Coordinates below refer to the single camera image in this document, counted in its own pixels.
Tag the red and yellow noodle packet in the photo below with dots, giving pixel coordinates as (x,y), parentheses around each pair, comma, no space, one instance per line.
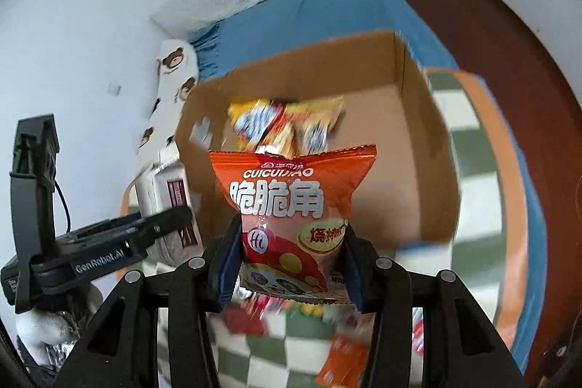
(318,120)

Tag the green checkered blanket orange border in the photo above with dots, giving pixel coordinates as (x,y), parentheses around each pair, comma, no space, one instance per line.
(477,170)

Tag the brown cardboard box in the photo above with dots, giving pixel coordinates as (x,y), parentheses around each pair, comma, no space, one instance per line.
(409,170)

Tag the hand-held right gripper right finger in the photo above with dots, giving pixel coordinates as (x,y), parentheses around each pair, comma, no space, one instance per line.
(353,279)

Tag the orange snack packet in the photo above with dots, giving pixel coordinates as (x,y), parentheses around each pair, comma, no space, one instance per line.
(341,365)

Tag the white tissue pack red label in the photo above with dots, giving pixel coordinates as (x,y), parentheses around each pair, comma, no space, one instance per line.
(159,197)

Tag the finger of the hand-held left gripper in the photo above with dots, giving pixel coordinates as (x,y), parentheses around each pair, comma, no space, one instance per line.
(166,224)

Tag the orange crisps packet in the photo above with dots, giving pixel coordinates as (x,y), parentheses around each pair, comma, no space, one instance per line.
(282,197)

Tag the yellow noodle packet blue label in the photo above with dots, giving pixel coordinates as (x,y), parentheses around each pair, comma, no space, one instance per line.
(254,122)

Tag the white wall socket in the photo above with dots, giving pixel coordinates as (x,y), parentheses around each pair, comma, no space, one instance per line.
(114,89)

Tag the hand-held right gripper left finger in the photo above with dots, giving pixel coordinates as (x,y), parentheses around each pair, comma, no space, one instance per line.
(226,279)

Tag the white knitted cloth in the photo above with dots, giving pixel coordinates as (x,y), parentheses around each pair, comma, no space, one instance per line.
(41,324)

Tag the red snack packet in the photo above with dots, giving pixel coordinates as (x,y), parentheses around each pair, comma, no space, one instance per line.
(248,320)

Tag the clear crumpled plastic bag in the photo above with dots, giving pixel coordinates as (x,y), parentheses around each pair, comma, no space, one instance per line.
(61,354)

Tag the bear print pillow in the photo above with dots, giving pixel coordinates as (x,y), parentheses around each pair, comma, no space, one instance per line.
(172,65)

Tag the blue bedsheet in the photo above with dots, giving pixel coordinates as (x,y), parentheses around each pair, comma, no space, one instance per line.
(327,6)

